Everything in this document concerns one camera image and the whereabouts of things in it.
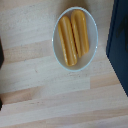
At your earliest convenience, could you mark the black fabric storage box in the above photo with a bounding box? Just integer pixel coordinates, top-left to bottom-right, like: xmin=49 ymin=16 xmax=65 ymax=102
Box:
xmin=0 ymin=38 xmax=5 ymax=113

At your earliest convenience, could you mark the white oval bowl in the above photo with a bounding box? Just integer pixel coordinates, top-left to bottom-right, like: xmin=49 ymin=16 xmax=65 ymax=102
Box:
xmin=51 ymin=6 xmax=99 ymax=73

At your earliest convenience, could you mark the long yellow fried stick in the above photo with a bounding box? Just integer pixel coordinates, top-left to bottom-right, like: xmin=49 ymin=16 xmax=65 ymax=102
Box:
xmin=57 ymin=15 xmax=79 ymax=67
xmin=70 ymin=9 xmax=91 ymax=59

